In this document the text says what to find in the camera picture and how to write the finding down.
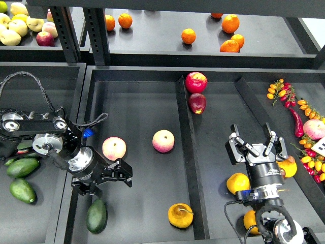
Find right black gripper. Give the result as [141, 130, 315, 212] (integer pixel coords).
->
[225, 123, 288, 189]

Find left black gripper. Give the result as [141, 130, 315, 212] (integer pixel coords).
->
[68, 146, 133, 198]

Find dark green avocado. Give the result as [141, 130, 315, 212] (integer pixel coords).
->
[86, 199, 107, 234]

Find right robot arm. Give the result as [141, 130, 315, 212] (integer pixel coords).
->
[225, 123, 320, 243]

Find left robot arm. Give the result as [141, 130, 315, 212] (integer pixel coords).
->
[1, 71, 133, 197]

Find yellow pear with brown spot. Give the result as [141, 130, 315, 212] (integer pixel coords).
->
[277, 156, 298, 178]

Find yellow pear left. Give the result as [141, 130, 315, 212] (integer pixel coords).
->
[226, 173, 251, 195]

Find yellow pear front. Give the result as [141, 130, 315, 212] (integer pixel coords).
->
[243, 210, 259, 235]

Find green avocado lower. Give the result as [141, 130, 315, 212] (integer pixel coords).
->
[10, 178, 36, 204]

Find green avocado middle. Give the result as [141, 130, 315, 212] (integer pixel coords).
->
[7, 158, 40, 178]

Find yellow pear in middle tray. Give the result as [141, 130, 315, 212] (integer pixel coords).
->
[168, 203, 194, 229]

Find green avocado centre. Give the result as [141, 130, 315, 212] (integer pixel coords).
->
[17, 140, 37, 158]

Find pink apple left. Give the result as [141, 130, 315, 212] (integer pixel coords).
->
[102, 136, 126, 161]

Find pink apple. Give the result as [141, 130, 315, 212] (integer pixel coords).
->
[102, 136, 126, 161]
[303, 119, 324, 140]
[152, 130, 175, 153]

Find red chili pepper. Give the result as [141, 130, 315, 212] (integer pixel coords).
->
[289, 108, 304, 138]

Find pink apple far right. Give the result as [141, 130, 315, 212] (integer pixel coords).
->
[303, 119, 324, 140]

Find cherry tomato bunch lower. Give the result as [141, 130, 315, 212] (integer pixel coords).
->
[291, 134, 324, 184]

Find cherry tomato bunch upper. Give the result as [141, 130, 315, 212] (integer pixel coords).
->
[267, 79, 296, 108]

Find white label card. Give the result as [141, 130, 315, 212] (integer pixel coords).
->
[311, 137, 325, 157]

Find orange cherry tomato bunch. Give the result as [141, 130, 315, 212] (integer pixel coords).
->
[297, 99, 324, 123]

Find dark red apple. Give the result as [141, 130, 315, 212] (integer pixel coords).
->
[188, 93, 207, 114]

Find black middle tray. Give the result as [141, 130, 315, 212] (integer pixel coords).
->
[63, 67, 324, 243]

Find bright red apple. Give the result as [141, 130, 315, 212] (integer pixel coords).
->
[185, 72, 208, 94]

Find orange on shelf front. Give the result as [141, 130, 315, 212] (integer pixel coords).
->
[219, 40, 240, 53]

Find orange on shelf behind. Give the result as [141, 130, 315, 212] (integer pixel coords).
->
[231, 34, 245, 49]

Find black left tray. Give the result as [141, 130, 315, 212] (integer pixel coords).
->
[1, 62, 86, 243]

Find large orange on shelf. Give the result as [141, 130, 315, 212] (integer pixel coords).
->
[221, 14, 240, 34]

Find orange on shelf centre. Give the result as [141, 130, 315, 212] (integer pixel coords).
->
[181, 28, 197, 45]

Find orange under top shelf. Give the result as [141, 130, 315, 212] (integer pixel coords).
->
[210, 13, 223, 19]

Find black upper shelf tray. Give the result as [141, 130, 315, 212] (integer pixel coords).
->
[107, 10, 324, 69]

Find red apple on shelf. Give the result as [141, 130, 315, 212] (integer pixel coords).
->
[36, 31, 55, 47]

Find orange on shelf left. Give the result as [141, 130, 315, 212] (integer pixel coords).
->
[105, 15, 116, 32]

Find pink peach on shelf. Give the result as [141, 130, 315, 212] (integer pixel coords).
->
[42, 22, 58, 39]

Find pale yellow apple right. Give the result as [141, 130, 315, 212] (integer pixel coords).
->
[26, 16, 45, 33]

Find pale yellow apple front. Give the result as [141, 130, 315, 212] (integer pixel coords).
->
[1, 29, 21, 46]

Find black shelf post right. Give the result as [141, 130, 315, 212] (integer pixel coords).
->
[83, 7, 111, 66]

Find black shelf post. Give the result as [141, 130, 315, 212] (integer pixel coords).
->
[83, 7, 111, 66]
[49, 6, 81, 63]

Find black shelf post left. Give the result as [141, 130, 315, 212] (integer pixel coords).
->
[49, 6, 81, 63]

